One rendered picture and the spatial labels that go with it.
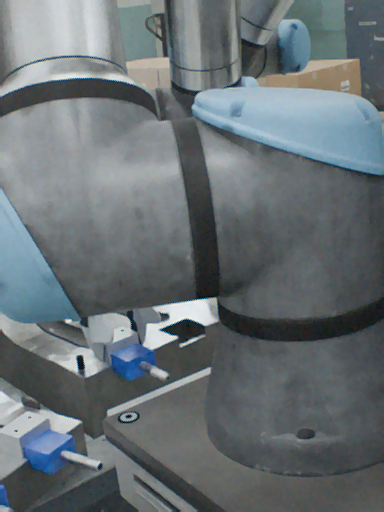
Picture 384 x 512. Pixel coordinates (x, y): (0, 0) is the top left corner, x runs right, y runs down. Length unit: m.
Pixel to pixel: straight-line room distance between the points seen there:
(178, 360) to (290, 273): 0.64
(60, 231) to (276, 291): 0.13
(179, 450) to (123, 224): 0.18
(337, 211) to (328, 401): 0.12
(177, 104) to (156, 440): 0.39
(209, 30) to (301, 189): 0.35
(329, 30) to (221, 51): 8.65
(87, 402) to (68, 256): 0.60
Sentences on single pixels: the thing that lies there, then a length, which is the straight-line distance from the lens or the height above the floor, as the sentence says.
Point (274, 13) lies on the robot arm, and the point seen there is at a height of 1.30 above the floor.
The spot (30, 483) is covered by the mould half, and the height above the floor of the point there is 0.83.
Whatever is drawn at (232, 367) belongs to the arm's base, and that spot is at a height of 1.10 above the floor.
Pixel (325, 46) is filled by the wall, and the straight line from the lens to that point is 9.50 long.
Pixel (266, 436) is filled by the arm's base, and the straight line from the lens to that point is 0.51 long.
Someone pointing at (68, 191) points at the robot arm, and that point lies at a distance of 0.46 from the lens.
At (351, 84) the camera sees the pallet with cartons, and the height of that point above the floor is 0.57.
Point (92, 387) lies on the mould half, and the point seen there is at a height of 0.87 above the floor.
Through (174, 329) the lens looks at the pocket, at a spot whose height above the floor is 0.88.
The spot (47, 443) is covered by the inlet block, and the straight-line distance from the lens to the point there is 0.94.
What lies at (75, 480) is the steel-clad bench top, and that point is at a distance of 0.99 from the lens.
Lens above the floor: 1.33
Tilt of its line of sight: 18 degrees down
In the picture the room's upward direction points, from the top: 7 degrees counter-clockwise
